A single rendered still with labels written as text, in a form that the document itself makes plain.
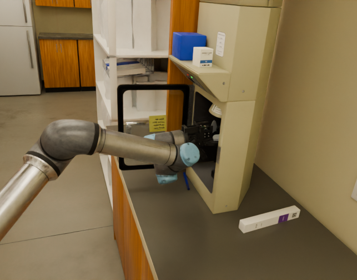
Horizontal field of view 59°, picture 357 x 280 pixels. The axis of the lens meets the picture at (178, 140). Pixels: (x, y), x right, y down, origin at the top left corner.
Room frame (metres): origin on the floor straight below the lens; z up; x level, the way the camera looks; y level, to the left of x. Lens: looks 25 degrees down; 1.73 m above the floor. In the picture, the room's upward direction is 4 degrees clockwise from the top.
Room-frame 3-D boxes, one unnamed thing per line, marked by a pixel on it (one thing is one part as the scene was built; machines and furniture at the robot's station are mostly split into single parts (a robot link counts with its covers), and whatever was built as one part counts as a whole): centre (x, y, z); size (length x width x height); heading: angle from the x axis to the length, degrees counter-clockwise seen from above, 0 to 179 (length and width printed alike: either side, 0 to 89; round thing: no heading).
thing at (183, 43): (1.24, -0.02, 1.56); 0.10 x 0.10 x 0.09; 20
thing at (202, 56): (1.11, -0.07, 1.54); 0.05 x 0.05 x 0.06; 29
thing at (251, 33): (1.22, -0.22, 1.33); 0.32 x 0.25 x 0.77; 20
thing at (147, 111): (1.28, 0.11, 1.19); 0.30 x 0.01 x 0.40; 105
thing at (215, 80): (1.16, -0.05, 1.46); 0.32 x 0.11 x 0.10; 20
